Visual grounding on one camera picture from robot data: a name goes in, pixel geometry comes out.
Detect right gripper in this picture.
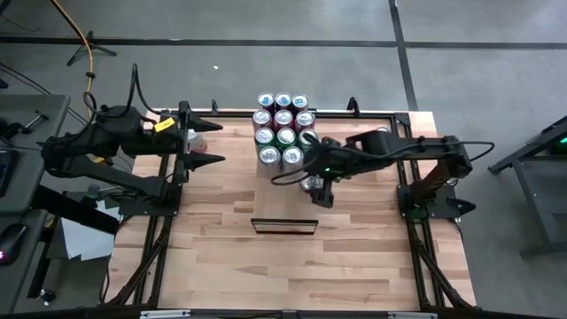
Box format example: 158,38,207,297
304,136,356,210

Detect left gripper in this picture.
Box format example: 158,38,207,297
152,100,226,183

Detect red-white soda can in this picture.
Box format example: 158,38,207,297
258,145,282,177
299,175,323,194

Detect silver Diet Coke can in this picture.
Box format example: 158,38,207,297
281,145,305,174

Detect black beam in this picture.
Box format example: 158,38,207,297
29,183,121,236

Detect black tripod base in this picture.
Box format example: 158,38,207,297
66,29,119,67

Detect white paper sheets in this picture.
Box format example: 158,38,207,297
59,198,120,262

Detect grey side table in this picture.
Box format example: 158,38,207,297
0,208,50,316
0,93,72,214

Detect black clamp tool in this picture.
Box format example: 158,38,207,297
0,110,50,141

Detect black keyboard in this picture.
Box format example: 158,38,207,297
0,149,16,198

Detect black computer mouse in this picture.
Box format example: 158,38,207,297
0,222,28,267

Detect black knob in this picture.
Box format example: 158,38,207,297
37,287,57,307

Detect grey metal stand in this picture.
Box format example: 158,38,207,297
488,115,567,257

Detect yellow cable tag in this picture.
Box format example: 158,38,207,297
153,117,176,133

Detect black aluminium rig frame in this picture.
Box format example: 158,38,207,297
104,96,479,319

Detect yellow extension cord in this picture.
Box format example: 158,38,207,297
49,0,107,165

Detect silver bracket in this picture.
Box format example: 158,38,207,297
139,309,191,319
387,311,439,319

